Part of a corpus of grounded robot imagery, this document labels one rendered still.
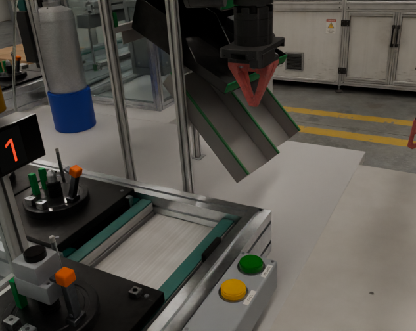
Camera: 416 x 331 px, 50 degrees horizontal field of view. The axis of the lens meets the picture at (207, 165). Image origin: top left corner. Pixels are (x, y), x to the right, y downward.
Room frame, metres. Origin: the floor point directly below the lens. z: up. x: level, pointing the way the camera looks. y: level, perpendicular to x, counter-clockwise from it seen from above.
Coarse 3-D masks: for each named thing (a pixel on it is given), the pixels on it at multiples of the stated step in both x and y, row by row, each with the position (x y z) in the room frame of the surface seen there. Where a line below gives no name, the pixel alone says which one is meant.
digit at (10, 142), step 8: (16, 128) 0.64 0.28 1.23; (0, 136) 0.61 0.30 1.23; (8, 136) 0.62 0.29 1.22; (16, 136) 0.63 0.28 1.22; (0, 144) 0.61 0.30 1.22; (8, 144) 0.62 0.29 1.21; (16, 144) 0.63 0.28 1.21; (0, 152) 0.61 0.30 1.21; (8, 152) 0.62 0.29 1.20; (16, 152) 0.63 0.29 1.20; (24, 152) 0.64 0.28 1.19; (0, 160) 0.60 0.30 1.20; (8, 160) 0.61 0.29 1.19; (16, 160) 0.62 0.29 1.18; (24, 160) 0.64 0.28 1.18; (8, 168) 0.61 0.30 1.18
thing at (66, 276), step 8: (64, 272) 0.49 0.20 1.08; (72, 272) 0.49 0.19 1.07; (56, 280) 0.48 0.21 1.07; (64, 280) 0.48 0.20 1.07; (72, 280) 0.49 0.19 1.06; (64, 288) 0.48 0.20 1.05; (72, 288) 0.49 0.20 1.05; (64, 296) 0.48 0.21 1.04; (72, 296) 0.48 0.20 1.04; (72, 304) 0.48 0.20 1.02; (72, 312) 0.48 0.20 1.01; (80, 312) 0.49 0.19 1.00
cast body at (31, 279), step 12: (24, 252) 0.51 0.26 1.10; (36, 252) 0.51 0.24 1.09; (48, 252) 0.52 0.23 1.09; (12, 264) 0.51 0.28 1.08; (24, 264) 0.50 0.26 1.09; (36, 264) 0.50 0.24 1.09; (48, 264) 0.51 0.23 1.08; (24, 276) 0.50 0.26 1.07; (36, 276) 0.49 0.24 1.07; (48, 276) 0.50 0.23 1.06; (24, 288) 0.50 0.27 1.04; (36, 288) 0.49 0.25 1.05; (48, 288) 0.48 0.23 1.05; (60, 288) 0.50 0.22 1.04; (48, 300) 0.48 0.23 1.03
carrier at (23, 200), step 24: (24, 192) 0.93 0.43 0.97; (48, 192) 0.86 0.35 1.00; (96, 192) 0.90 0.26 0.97; (120, 192) 0.89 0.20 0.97; (24, 216) 0.82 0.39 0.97; (48, 216) 0.80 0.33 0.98; (72, 216) 0.81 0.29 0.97; (96, 216) 0.80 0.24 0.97; (48, 240) 0.72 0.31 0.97; (72, 240) 0.74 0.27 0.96
